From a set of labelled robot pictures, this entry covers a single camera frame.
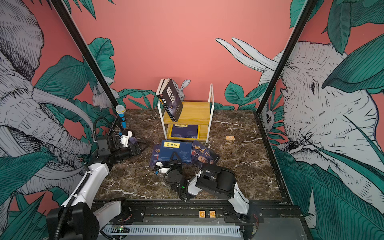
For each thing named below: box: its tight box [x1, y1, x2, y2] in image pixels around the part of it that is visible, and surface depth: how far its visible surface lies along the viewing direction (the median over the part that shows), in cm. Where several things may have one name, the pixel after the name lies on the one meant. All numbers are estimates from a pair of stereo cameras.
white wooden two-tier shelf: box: [157, 83, 215, 143], surface depth 100 cm
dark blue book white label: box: [157, 139, 193, 163], surface depth 86 cm
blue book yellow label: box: [171, 124, 198, 139], surface depth 103 cm
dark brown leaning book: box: [156, 78, 172, 103], surface depth 80 cm
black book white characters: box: [156, 78, 184, 122], surface depth 82 cm
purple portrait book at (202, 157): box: [191, 140, 221, 169], surface depth 95 cm
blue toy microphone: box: [115, 104, 127, 128], surface depth 90 cm
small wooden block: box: [226, 136, 235, 141], surface depth 106 cm
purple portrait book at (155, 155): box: [149, 144, 161, 167], surface depth 95 cm
